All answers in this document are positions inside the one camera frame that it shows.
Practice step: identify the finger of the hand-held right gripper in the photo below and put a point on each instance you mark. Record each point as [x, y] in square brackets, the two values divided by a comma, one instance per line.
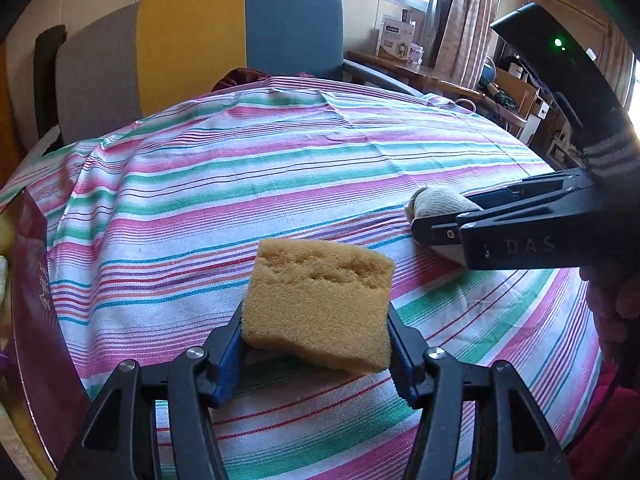
[525, 240]
[540, 187]

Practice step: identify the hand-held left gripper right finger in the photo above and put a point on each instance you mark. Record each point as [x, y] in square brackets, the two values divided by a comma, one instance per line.
[402, 360]

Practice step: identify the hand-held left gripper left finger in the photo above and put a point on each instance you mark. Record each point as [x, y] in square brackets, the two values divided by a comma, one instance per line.
[227, 360]

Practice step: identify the cream sock ball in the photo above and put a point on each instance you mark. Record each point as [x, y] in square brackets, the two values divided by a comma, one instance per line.
[442, 205]

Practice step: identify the yellow sponge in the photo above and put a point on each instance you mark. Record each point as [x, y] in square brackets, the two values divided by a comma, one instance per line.
[315, 305]

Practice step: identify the gold metal tin box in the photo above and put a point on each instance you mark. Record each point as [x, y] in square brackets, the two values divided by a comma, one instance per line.
[35, 285]

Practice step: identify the person's right forearm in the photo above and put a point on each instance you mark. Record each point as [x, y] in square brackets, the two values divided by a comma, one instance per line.
[612, 157]

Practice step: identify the person's right hand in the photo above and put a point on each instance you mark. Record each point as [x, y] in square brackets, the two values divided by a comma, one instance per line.
[617, 310]

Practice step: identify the brown cardboard box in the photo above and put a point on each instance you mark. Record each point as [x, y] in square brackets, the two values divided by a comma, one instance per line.
[515, 90]

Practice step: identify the pink patterned curtain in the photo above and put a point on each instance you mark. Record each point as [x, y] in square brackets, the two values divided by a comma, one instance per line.
[465, 20]

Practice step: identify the wooden side table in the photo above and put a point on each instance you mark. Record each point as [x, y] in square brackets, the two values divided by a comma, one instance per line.
[430, 72]

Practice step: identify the small clear jar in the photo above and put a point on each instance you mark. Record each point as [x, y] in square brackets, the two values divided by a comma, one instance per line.
[416, 54]

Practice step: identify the white printed box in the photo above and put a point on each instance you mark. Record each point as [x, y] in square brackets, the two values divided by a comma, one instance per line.
[395, 37]

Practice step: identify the person's red garment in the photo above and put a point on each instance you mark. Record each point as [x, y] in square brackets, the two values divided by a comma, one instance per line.
[605, 420]

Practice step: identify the striped tablecloth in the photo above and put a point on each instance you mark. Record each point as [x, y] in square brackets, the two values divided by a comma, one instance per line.
[300, 170]

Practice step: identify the white chair armrest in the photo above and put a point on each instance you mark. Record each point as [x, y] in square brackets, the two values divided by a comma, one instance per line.
[47, 144]

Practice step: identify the dark red cloth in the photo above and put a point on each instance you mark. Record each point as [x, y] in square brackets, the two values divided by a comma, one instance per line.
[240, 77]

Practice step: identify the grey yellow blue chair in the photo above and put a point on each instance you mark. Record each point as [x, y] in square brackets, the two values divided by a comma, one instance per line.
[190, 45]

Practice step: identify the wooden wardrobe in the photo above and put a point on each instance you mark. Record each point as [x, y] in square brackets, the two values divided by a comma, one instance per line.
[7, 120]

